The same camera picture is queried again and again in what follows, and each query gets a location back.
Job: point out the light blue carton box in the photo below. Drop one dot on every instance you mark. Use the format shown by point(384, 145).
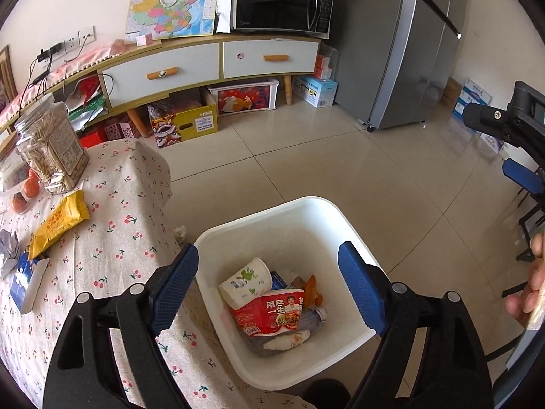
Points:
point(316, 92)

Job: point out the yellow cardboard box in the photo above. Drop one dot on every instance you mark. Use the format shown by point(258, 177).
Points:
point(182, 116)

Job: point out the white plastic trash bin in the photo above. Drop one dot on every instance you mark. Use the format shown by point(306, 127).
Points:
point(303, 235)

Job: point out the red white gift box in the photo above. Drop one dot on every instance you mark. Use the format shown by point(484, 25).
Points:
point(258, 94)

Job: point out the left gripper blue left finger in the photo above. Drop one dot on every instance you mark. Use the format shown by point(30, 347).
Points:
point(83, 371)

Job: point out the clear plastic water bottle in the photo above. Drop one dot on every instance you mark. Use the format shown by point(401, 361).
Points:
point(312, 319)

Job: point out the black dining chair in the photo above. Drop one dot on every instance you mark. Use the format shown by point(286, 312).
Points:
point(531, 224)

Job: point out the clear jar of biscuit sticks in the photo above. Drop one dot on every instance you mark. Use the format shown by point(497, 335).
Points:
point(50, 146)

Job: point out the person's right hand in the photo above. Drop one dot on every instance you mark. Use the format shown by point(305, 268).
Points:
point(521, 307)

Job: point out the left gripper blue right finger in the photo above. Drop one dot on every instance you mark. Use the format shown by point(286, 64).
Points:
point(452, 372)

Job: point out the white wooden TV cabinet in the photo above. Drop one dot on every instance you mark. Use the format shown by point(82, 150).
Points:
point(139, 75)

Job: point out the stacked blue white cartons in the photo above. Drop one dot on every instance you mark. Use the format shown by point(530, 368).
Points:
point(470, 93)

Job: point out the blue cardboard box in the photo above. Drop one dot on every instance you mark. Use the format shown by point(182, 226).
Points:
point(277, 282)

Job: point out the yellow snack packet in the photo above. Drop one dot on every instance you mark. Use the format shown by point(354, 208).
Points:
point(70, 211)

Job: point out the crumpled paper ball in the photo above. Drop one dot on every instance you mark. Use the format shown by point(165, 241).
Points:
point(9, 252)

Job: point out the brown cardboard box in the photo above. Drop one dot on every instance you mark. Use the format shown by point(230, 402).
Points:
point(450, 94)

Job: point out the blue white snack box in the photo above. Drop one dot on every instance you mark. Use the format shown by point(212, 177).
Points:
point(26, 282)

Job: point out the cherry print tablecloth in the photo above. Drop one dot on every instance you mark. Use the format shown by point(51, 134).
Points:
point(127, 188)

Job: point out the red instant noodle bag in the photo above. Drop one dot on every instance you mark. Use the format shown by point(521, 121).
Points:
point(271, 314)

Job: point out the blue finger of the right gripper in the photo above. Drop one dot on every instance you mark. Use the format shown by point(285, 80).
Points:
point(521, 175)

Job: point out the white paper cup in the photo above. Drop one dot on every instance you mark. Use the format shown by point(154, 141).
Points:
point(249, 282)

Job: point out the black microwave oven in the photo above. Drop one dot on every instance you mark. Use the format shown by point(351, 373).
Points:
point(306, 17)

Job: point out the silver double-door refrigerator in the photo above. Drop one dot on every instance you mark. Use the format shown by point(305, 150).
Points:
point(394, 57)

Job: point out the colourful map puzzle board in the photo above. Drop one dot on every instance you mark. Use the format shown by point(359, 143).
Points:
point(169, 19)

